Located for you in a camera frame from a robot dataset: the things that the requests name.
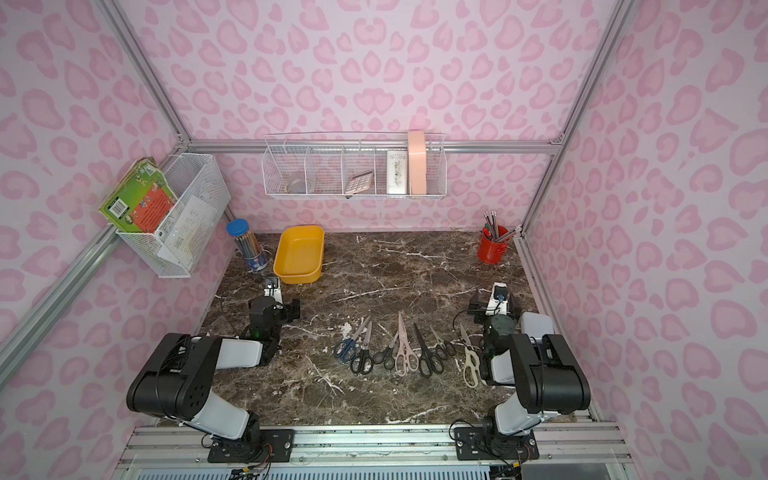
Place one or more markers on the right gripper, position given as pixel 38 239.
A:
pixel 480 306

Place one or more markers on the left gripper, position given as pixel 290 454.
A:
pixel 288 309

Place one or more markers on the yellow plastic storage box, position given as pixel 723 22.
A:
pixel 299 256

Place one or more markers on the small grey handled scissors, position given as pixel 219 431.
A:
pixel 444 349

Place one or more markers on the blue handled scissors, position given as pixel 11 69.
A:
pixel 346 349

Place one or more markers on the all black scissors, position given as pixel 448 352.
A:
pixel 429 362

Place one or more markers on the pink scissors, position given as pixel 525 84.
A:
pixel 406 360

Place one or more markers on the black handled steel scissors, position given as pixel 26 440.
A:
pixel 362 363

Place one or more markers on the small black handled scissors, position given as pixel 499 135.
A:
pixel 386 358

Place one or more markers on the cream handled scissors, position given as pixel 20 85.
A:
pixel 471 368

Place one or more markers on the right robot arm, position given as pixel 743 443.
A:
pixel 520 350

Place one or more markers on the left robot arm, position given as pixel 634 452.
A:
pixel 176 381

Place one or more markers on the white rectangular case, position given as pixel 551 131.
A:
pixel 536 325

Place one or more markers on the blue lid pencil tube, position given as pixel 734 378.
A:
pixel 245 240

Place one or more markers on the red pen cup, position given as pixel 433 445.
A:
pixel 495 239

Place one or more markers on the white paper sheet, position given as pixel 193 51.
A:
pixel 184 240

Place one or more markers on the pink calculator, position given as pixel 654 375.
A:
pixel 359 183

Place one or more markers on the green red booklet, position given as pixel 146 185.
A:
pixel 141 201

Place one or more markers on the pink pencil case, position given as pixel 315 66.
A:
pixel 417 162

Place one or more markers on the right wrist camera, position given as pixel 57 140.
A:
pixel 498 302

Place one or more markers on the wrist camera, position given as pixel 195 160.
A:
pixel 272 288
pixel 498 302

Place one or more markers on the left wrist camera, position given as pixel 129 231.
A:
pixel 272 288

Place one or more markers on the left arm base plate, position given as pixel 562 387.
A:
pixel 270 445

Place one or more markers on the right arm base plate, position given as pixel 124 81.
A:
pixel 475 443

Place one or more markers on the white wire wall basket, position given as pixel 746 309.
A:
pixel 189 175

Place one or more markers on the long white wire shelf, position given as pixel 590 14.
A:
pixel 296 165

